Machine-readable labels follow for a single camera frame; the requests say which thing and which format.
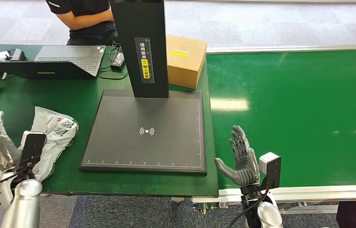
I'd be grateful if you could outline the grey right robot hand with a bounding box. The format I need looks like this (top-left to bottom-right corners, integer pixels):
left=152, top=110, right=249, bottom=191
left=214, top=125, right=261, bottom=188

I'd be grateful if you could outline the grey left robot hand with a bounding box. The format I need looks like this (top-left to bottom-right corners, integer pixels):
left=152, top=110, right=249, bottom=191
left=0, top=111, right=22, bottom=173

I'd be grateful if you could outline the white red plastic mailer package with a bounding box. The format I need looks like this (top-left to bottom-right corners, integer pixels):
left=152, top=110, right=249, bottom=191
left=0, top=106, right=79, bottom=193

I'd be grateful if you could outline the green conveyor belt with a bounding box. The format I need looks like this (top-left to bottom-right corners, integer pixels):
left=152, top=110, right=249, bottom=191
left=192, top=44, right=356, bottom=215

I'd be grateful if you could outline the grey open laptop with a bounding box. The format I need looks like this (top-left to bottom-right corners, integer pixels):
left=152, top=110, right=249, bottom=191
left=0, top=45, right=106, bottom=80

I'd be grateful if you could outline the brown cardboard box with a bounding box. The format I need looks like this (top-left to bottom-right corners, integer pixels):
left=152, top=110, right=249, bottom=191
left=166, top=34, right=208, bottom=90

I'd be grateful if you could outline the person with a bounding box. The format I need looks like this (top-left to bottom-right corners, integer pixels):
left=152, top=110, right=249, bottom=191
left=45, top=0, right=119, bottom=46

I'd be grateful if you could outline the black power adapter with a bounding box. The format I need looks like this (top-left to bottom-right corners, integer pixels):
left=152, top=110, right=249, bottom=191
left=110, top=52, right=125, bottom=70

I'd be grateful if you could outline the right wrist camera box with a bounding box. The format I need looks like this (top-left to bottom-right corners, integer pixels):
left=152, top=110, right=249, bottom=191
left=259, top=152, right=282, bottom=190

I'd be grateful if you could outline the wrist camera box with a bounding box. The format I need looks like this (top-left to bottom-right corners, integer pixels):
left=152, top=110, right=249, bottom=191
left=259, top=152, right=282, bottom=190
left=19, top=131, right=47, bottom=169

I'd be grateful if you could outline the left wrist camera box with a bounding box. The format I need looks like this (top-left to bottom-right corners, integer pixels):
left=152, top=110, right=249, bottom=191
left=19, top=131, right=47, bottom=169

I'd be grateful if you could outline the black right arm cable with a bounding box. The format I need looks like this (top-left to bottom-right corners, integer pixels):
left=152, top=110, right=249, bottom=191
left=226, top=189, right=270, bottom=228

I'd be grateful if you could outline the black adapter cable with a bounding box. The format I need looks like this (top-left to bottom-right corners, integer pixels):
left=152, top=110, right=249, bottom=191
left=98, top=44, right=129, bottom=81

